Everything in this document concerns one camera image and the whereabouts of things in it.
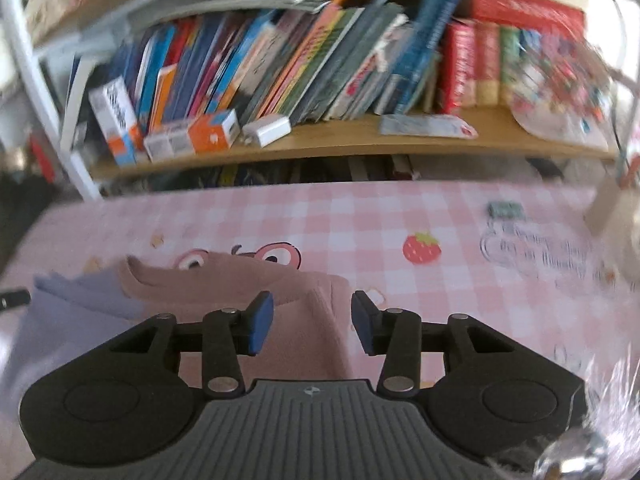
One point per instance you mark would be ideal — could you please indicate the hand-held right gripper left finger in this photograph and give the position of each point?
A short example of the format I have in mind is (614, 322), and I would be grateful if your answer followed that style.
(260, 325)

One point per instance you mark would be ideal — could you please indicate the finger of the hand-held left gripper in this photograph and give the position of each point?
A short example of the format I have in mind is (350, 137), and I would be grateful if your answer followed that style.
(15, 298)

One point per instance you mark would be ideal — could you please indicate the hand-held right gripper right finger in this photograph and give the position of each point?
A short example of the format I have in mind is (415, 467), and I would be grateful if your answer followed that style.
(362, 322)

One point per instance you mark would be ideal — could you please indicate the purple and pink sweater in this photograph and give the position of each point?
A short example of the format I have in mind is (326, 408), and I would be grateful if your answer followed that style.
(200, 280)

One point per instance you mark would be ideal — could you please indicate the pink checked cartoon table mat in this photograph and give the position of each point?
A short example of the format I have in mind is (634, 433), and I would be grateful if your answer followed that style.
(450, 285)

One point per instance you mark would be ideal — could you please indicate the small grey eraser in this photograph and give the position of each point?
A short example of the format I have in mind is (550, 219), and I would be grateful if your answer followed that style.
(505, 209)

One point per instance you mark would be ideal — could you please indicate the white charger plug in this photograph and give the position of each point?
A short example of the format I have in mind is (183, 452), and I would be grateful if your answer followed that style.
(265, 131)

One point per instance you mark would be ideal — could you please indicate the long white and orange box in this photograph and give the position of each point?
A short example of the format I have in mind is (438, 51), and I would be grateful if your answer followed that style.
(190, 137)

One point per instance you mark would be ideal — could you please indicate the thick white-paged book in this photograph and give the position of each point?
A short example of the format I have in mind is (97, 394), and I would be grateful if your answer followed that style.
(75, 100)

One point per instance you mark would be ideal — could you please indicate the pale blue flat packet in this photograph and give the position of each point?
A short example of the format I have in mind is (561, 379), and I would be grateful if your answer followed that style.
(425, 125)

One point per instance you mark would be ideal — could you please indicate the tall white and orange box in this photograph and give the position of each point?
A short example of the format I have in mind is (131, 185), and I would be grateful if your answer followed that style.
(117, 115)

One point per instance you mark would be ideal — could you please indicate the silver bead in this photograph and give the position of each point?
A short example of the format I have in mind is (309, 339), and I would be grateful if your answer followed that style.
(570, 455)

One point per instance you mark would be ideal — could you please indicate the beige pen holder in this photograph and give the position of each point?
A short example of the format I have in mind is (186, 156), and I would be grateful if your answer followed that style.
(602, 205)

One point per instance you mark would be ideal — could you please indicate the row of colourful books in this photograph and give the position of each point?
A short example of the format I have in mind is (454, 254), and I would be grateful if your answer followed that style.
(300, 60)

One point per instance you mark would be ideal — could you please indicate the fluffy white sleeve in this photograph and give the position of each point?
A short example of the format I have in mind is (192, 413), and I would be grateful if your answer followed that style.
(620, 400)

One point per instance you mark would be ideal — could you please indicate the thick red upright book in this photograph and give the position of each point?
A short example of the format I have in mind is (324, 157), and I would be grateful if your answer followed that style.
(457, 67)

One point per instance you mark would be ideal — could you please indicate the red and yellow upright book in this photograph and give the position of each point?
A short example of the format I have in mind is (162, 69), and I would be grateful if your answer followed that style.
(487, 65)

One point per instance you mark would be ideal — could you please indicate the green upright book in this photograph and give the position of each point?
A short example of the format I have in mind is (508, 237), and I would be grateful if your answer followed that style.
(510, 65)

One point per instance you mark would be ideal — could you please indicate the colourful bead ornament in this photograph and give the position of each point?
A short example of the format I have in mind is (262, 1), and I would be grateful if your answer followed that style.
(560, 90)

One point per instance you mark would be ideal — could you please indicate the thick red lying book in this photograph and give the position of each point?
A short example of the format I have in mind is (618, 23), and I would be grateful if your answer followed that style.
(525, 10)

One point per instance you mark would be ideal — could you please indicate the white shelf post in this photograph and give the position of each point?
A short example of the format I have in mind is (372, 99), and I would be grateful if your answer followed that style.
(86, 175)

